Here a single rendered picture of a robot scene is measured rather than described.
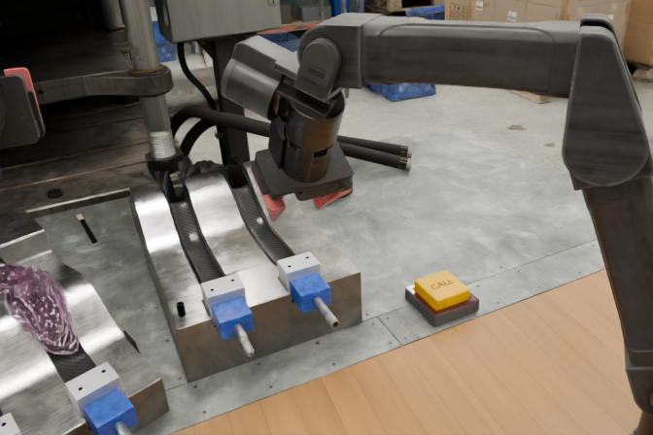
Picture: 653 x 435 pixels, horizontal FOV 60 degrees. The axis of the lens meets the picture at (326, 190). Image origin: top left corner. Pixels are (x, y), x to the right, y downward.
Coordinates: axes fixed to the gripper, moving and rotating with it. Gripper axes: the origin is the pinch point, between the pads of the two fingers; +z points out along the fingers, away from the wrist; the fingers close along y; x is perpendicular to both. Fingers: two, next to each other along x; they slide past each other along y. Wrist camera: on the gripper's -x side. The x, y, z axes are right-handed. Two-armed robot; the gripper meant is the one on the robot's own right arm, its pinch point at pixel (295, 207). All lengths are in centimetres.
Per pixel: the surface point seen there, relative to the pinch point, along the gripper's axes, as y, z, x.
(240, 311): 9.8, 7.1, 8.4
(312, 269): -1.4, 8.0, 5.4
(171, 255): 14.6, 19.4, -8.9
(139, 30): 7, 25, -69
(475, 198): -47, 29, -9
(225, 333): 12.2, 8.1, 10.2
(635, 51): -386, 192, -177
